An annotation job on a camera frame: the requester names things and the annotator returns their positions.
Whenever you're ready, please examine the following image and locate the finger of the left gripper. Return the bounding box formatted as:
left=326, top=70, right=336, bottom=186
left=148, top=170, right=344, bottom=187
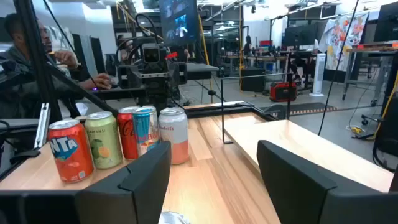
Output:
left=169, top=62, right=188, bottom=85
left=117, top=64, right=141, bottom=90

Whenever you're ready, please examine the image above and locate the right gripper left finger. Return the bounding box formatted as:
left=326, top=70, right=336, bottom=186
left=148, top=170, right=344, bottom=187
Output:
left=74, top=141, right=172, bottom=224

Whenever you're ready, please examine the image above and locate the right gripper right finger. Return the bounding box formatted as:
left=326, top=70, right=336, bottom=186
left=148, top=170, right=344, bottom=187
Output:
left=257, top=139, right=355, bottom=224

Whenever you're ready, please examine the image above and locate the green Sprite can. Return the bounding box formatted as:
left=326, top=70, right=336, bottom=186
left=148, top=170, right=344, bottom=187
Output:
left=158, top=211, right=191, bottom=224

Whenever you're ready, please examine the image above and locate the blue silver Red Bull can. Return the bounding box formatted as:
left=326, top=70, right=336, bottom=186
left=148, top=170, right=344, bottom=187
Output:
left=132, top=105, right=160, bottom=156

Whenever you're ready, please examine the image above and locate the red Coca-Cola can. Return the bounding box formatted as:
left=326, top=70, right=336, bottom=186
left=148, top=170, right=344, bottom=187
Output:
left=117, top=106, right=141, bottom=161

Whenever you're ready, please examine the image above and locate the pale green soda can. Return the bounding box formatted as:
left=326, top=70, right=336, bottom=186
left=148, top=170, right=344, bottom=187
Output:
left=84, top=111, right=123, bottom=170

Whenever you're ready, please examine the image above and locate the red strawberry Fanta can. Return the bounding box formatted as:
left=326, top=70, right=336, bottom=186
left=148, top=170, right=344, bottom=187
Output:
left=47, top=119, right=95, bottom=184

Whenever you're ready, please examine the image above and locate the black desk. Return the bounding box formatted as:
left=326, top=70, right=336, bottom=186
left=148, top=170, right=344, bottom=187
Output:
left=90, top=84, right=147, bottom=102

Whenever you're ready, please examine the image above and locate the black table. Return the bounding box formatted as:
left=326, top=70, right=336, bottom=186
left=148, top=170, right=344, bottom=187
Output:
left=186, top=63, right=220, bottom=81

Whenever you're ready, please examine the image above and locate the person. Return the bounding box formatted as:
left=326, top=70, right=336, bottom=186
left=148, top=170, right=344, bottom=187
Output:
left=0, top=12, right=113, bottom=121
left=242, top=35, right=253, bottom=57
left=116, top=34, right=134, bottom=65

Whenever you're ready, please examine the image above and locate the person's hand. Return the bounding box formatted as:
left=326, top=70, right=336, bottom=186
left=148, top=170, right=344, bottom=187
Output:
left=86, top=73, right=113, bottom=90
left=52, top=49, right=78, bottom=68

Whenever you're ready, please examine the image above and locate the hanging black monitor screen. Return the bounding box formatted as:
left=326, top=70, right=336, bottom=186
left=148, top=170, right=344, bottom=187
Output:
left=159, top=0, right=200, bottom=47

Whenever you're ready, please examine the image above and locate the black rig diagonal brace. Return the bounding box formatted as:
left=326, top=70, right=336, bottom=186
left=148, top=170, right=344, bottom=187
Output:
left=43, top=54, right=119, bottom=118

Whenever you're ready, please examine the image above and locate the black speaker box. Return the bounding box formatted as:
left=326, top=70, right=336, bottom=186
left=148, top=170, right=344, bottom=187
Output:
left=239, top=67, right=267, bottom=93

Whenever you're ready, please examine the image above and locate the hazard-striped floor mat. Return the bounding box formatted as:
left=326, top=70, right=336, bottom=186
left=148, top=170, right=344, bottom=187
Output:
left=260, top=101, right=339, bottom=121

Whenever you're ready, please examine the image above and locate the red and black box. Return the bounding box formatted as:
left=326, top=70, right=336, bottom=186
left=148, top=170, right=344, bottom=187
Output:
left=269, top=81, right=298, bottom=103

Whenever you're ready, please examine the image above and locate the black rolling stand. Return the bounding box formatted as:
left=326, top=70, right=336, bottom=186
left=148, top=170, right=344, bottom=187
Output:
left=371, top=93, right=398, bottom=172

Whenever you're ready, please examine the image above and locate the white tower fan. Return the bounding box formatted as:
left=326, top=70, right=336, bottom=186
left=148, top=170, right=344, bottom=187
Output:
left=309, top=52, right=327, bottom=97

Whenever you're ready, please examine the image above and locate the black monitor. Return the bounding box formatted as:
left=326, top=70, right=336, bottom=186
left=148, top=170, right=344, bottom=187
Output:
left=282, top=24, right=317, bottom=47
left=373, top=1, right=398, bottom=43

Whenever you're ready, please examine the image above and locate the white floral cloth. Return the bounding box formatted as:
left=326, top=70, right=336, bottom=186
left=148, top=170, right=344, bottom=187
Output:
left=322, top=12, right=370, bottom=73

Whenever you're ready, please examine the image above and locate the desk with metal legs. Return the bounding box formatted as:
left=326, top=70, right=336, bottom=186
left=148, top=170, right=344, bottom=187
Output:
left=341, top=42, right=398, bottom=108

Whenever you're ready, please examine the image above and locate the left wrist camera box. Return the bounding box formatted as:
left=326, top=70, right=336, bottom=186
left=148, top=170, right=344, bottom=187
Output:
left=141, top=43, right=161, bottom=65

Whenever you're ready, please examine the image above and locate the wooden shelf with black frame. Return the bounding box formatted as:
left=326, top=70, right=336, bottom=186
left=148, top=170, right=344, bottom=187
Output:
left=220, top=72, right=395, bottom=194

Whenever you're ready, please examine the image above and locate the black metal table frame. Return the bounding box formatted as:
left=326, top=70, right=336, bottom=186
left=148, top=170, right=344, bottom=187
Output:
left=183, top=101, right=279, bottom=122

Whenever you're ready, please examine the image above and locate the black rig upright post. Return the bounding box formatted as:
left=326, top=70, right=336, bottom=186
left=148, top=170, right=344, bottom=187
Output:
left=12, top=0, right=63, bottom=125

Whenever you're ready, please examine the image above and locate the silver metal bracket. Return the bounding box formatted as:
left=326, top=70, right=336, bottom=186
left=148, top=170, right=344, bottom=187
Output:
left=33, top=102, right=51, bottom=149

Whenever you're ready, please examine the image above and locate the black hanging cable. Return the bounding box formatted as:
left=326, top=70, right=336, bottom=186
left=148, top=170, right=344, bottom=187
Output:
left=317, top=0, right=361, bottom=137

